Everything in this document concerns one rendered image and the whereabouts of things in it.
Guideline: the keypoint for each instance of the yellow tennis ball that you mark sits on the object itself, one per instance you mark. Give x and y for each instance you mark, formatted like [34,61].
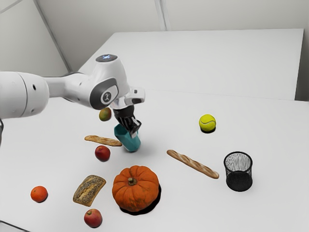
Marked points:
[207,122]

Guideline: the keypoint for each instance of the orange fruit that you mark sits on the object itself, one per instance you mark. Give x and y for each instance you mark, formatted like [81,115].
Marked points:
[38,194]

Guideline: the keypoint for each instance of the dark red apple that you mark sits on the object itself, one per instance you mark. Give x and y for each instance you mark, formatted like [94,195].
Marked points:
[102,153]

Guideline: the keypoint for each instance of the teal faceted mug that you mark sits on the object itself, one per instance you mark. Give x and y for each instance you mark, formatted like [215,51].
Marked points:
[128,140]

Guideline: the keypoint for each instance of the seeded bread loaf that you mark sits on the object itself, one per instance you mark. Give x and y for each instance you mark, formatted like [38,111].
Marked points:
[89,190]

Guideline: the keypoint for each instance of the green red mango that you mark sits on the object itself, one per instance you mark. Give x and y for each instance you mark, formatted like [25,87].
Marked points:
[105,114]

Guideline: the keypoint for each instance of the red yellow apple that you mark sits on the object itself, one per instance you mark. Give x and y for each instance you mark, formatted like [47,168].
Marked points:
[93,218]

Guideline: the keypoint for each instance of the black mesh pen holder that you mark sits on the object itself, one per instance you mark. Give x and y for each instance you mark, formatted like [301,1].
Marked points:
[238,171]

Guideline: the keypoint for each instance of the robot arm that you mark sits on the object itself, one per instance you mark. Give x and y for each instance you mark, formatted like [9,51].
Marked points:
[72,85]

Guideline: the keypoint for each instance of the long baguette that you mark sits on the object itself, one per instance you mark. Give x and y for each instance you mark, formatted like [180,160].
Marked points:
[192,163]

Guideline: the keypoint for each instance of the short flat baguette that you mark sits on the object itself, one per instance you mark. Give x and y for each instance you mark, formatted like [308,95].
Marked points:
[103,140]

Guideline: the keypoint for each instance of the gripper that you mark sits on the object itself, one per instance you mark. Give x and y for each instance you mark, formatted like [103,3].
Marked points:
[124,116]

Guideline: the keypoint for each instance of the orange pumpkin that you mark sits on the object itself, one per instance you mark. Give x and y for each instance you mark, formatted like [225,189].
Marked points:
[135,188]

